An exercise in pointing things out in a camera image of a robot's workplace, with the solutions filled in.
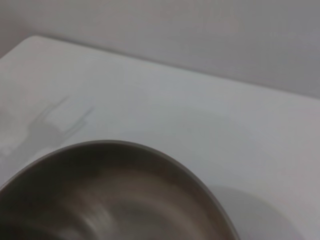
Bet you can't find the stainless steel mixing bowl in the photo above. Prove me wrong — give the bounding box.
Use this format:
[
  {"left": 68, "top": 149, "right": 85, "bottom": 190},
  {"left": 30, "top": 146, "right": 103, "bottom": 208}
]
[{"left": 0, "top": 139, "right": 241, "bottom": 240}]

